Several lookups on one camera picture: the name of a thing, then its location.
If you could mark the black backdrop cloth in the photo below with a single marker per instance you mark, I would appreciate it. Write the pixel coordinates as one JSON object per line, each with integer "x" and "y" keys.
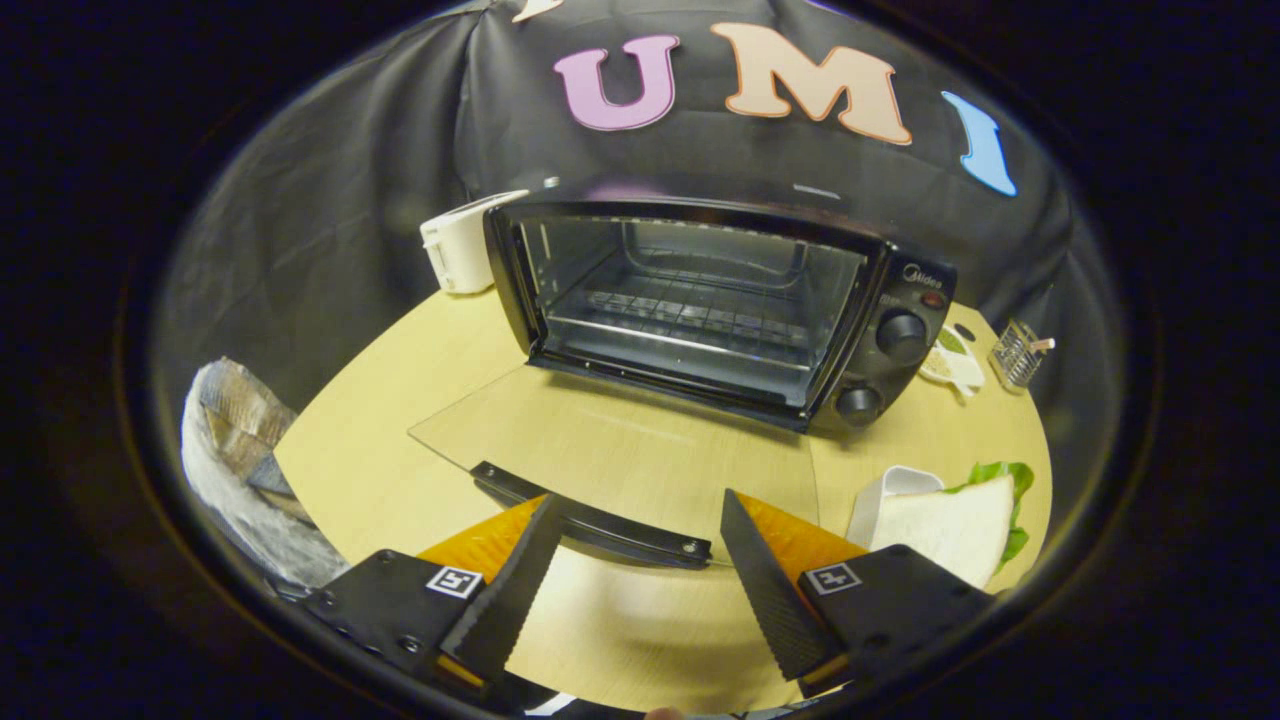
{"x": 380, "y": 180}

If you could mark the bin with plastic liner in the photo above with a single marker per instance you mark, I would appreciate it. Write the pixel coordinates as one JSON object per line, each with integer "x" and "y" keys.
{"x": 235, "y": 440}

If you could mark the white pop-up toaster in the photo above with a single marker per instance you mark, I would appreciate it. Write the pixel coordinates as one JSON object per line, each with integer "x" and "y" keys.
{"x": 462, "y": 245}

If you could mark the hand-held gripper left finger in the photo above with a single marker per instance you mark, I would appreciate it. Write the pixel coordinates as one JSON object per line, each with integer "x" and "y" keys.
{"x": 515, "y": 590}

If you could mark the white plastic tray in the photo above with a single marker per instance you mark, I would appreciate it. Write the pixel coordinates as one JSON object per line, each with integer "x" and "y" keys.
{"x": 885, "y": 495}

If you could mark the lettuce sandwich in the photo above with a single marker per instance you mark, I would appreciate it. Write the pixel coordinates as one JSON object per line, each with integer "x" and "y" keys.
{"x": 950, "y": 525}

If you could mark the black toaster oven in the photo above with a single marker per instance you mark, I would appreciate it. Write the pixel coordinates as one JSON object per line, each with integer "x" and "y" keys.
{"x": 905, "y": 290}

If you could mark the white divided grain dish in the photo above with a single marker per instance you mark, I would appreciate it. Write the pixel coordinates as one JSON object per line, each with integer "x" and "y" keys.
{"x": 955, "y": 368}

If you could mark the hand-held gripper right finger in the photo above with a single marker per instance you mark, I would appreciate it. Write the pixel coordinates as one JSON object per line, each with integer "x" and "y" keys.
{"x": 770, "y": 600}

